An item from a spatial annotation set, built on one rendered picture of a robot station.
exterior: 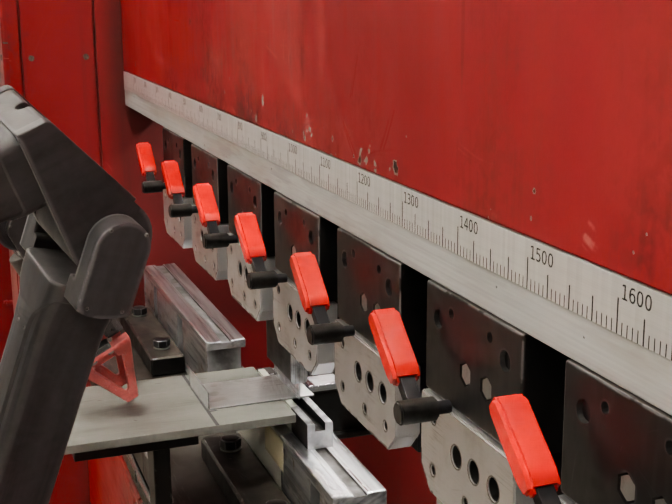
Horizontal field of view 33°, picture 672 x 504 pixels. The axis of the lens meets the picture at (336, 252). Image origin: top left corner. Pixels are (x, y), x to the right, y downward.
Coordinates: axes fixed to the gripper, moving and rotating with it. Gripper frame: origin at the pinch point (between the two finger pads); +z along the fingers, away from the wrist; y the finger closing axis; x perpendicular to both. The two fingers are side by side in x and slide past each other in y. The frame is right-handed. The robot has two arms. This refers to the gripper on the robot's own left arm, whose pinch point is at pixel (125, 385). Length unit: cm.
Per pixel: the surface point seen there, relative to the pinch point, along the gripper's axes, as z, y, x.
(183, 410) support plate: 5.6, -2.5, -4.0
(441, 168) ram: -20, -52, -28
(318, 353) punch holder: -1.0, -24.5, -17.7
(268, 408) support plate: 10.0, -5.4, -12.2
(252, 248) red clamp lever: -9.7, -12.2, -19.1
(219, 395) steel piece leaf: 7.7, 0.3, -8.5
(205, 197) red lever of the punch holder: -11.2, 9.6, -20.3
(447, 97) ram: -25, -53, -31
